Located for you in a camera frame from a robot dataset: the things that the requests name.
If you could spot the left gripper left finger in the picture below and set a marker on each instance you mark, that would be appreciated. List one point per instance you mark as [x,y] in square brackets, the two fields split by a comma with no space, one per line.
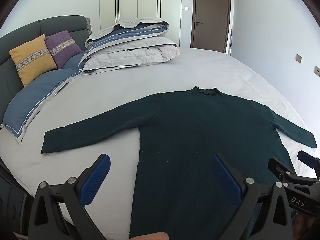
[58,211]

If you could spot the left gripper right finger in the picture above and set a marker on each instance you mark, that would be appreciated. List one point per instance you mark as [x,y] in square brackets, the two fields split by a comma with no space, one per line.
[265,207]

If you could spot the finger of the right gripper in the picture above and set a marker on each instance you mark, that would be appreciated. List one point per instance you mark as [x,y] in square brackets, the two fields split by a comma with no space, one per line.
[309,160]
[280,170]

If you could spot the dark green knit sweater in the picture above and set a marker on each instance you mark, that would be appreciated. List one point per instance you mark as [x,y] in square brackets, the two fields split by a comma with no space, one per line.
[175,190]

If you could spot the left hand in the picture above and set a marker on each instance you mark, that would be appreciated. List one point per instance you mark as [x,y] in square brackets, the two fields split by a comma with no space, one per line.
[152,236]

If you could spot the white bed sheet mattress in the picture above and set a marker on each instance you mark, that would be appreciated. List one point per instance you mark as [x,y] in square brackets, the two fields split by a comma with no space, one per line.
[90,95]

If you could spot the blue pillow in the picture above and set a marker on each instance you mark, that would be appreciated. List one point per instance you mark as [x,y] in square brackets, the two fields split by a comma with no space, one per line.
[27,103]

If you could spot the yellow patterned cushion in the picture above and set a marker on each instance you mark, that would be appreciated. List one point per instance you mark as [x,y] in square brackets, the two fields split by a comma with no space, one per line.
[32,59]

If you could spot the purple patterned cushion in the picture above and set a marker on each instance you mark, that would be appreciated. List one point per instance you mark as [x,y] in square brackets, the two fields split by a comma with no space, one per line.
[62,47]

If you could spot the brown door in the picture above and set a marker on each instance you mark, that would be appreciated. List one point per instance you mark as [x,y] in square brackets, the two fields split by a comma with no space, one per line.
[211,19]

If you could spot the folded grey blue duvet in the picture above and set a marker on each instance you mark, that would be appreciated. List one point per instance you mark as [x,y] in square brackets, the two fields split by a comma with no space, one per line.
[128,43]

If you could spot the dark grey headboard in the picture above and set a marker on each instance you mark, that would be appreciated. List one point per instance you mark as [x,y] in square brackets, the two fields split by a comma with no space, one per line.
[79,28]

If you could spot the cream wardrobe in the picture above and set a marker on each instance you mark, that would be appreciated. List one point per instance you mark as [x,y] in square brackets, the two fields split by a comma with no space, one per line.
[113,11]

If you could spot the wall socket lower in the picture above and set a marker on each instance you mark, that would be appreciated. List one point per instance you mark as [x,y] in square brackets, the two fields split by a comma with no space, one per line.
[317,70]

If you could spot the wall socket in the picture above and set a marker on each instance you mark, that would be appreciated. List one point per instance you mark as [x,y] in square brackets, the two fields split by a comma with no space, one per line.
[317,70]
[298,58]

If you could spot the wall socket upper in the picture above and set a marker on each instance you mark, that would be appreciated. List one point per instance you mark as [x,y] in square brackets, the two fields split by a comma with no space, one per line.
[298,58]

